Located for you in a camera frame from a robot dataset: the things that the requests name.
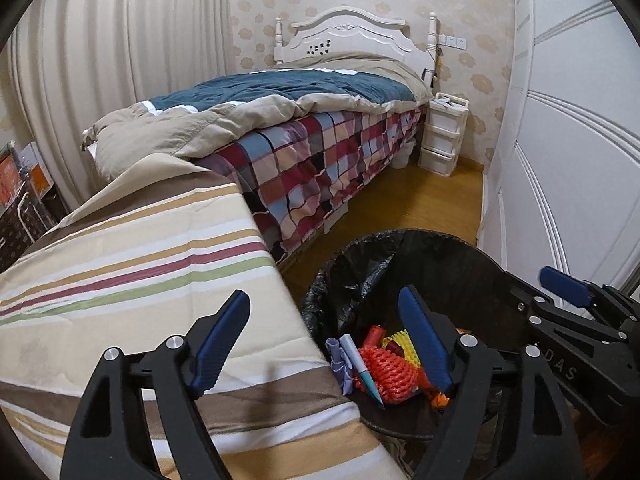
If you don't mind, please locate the orange and white box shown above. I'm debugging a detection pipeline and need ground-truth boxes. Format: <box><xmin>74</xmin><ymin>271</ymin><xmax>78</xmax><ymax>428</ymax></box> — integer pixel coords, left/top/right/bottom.
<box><xmin>17</xmin><ymin>142</ymin><xmax>53</xmax><ymax>201</ymax></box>

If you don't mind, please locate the white patterned wrapper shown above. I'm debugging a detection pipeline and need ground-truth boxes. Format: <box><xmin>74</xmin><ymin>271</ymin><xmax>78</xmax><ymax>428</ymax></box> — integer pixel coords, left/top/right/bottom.
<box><xmin>325</xmin><ymin>332</ymin><xmax>357</xmax><ymax>396</ymax></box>

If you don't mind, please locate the plaid bed sheet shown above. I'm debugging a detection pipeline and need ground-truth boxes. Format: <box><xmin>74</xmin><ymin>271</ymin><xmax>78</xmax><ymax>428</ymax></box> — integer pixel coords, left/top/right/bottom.
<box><xmin>192</xmin><ymin>107</ymin><xmax>426</xmax><ymax>261</ymax></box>

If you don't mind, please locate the white plastic drawer unit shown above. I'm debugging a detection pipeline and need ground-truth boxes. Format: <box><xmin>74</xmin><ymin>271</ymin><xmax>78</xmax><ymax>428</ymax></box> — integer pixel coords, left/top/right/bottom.
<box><xmin>417</xmin><ymin>92</ymin><xmax>470</xmax><ymax>177</ymax></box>

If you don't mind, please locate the small white basket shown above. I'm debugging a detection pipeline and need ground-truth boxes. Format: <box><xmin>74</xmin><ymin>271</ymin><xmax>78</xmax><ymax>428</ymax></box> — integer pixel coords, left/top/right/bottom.
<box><xmin>390</xmin><ymin>139</ymin><xmax>417</xmax><ymax>170</ymax></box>

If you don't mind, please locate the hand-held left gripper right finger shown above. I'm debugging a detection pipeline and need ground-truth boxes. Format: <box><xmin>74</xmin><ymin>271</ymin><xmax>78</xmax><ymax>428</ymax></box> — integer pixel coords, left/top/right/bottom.
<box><xmin>397</xmin><ymin>284</ymin><xmax>586</xmax><ymax>480</ymax></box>

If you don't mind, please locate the black bin with bag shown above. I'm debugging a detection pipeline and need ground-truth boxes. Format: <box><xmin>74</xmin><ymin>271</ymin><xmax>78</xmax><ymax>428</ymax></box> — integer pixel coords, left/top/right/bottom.
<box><xmin>300</xmin><ymin>229</ymin><xmax>556</xmax><ymax>441</ymax></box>

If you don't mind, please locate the beige and teal duvet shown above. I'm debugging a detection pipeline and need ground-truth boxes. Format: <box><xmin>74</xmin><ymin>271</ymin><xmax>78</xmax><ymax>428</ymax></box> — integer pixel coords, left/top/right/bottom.
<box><xmin>82</xmin><ymin>52</ymin><xmax>433</xmax><ymax>183</ymax></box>

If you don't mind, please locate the white wardrobe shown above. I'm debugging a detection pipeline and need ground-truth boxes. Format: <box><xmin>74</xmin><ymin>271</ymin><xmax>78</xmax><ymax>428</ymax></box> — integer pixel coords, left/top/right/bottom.
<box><xmin>477</xmin><ymin>0</ymin><xmax>640</xmax><ymax>306</ymax></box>

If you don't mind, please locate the white striped curtain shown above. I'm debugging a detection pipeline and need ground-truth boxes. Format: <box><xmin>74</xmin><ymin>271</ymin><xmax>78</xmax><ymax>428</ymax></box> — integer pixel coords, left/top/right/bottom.
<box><xmin>5</xmin><ymin>0</ymin><xmax>238</xmax><ymax>211</ymax></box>

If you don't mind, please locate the orange plastic bag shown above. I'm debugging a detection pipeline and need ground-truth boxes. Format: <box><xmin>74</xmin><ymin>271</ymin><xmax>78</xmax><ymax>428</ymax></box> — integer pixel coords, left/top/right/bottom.
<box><xmin>415</xmin><ymin>375</ymin><xmax>451</xmax><ymax>408</ymax></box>

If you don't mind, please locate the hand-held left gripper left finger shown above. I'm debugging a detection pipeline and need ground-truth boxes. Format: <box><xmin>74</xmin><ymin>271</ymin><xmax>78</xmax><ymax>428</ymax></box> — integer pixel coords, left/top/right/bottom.
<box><xmin>60</xmin><ymin>289</ymin><xmax>251</xmax><ymax>480</ymax></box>

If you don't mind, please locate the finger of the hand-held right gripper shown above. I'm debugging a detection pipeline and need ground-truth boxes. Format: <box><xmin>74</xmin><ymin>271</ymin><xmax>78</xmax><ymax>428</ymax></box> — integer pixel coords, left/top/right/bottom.
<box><xmin>539</xmin><ymin>266</ymin><xmax>640</xmax><ymax>323</ymax></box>
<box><xmin>502</xmin><ymin>270</ymin><xmax>627</xmax><ymax>343</ymax></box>

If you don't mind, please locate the white cardboard box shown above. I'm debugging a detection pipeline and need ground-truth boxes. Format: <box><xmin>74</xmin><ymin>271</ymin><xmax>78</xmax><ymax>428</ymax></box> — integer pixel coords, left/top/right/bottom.
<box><xmin>0</xmin><ymin>147</ymin><xmax>23</xmax><ymax>211</ymax></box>

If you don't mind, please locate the yellow foam fruit net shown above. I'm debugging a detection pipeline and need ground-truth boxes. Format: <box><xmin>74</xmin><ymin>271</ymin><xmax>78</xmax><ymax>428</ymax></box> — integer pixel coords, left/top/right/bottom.
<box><xmin>380</xmin><ymin>329</ymin><xmax>420</xmax><ymax>367</ymax></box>

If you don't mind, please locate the orange stick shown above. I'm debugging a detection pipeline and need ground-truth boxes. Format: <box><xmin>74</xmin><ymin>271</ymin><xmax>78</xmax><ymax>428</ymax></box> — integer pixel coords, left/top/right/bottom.
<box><xmin>362</xmin><ymin>325</ymin><xmax>387</xmax><ymax>350</ymax></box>

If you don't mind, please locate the orange foam fruit net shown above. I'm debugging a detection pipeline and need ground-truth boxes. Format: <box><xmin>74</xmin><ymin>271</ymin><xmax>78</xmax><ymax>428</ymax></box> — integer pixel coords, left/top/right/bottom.
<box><xmin>355</xmin><ymin>345</ymin><xmax>426</xmax><ymax>403</ymax></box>

